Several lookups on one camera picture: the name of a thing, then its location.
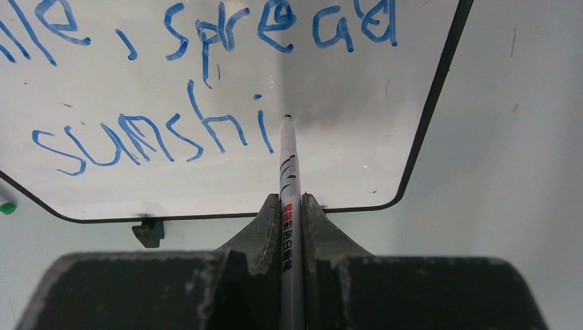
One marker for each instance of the green capped whiteboard marker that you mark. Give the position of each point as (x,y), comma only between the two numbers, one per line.
(6,207)

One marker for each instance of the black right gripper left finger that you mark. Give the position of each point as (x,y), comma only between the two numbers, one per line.
(250,285)

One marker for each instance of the blue whiteboard marker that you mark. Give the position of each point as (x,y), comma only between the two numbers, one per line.
(292,292)

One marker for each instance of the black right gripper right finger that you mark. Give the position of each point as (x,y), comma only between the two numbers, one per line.
(326,253)

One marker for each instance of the small black framed whiteboard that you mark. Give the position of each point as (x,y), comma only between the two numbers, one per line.
(112,110)

